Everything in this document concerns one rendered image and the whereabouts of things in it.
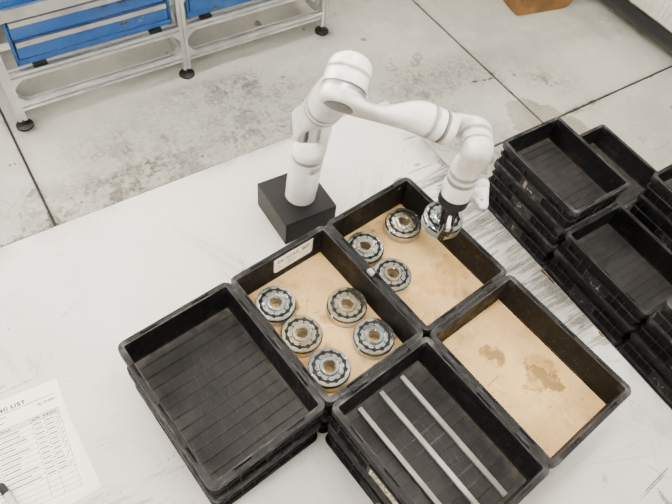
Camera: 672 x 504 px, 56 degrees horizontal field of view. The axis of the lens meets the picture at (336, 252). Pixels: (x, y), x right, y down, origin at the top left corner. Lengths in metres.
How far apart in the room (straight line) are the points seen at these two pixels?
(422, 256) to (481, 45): 2.34
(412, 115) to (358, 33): 2.56
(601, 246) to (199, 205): 1.52
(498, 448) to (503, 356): 0.24
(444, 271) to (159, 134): 1.85
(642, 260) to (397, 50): 1.85
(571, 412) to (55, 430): 1.25
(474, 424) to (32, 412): 1.07
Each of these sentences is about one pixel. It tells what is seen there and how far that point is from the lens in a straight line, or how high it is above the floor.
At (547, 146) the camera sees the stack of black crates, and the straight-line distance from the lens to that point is 2.70.
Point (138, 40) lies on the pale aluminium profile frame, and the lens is 3.25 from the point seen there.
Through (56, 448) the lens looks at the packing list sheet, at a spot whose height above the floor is 0.70.
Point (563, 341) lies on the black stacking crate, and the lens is 1.68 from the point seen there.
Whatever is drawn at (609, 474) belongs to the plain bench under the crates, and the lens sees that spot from 1.81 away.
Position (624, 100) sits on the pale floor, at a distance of 3.94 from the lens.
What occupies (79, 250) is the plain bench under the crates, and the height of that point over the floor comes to 0.70.
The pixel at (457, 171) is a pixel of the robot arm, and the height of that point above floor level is 1.24.
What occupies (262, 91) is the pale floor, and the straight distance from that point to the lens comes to 3.39.
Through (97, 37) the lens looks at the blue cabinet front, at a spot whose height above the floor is 0.36.
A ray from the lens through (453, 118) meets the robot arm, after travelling 1.33.
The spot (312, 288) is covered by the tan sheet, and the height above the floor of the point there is 0.83.
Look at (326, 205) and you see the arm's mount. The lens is 1.88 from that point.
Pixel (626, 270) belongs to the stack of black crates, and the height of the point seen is 0.38.
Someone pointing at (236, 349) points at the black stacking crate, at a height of 0.83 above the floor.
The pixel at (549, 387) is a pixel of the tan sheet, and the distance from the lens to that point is 1.68.
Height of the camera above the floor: 2.25
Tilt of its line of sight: 55 degrees down
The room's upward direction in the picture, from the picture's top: 9 degrees clockwise
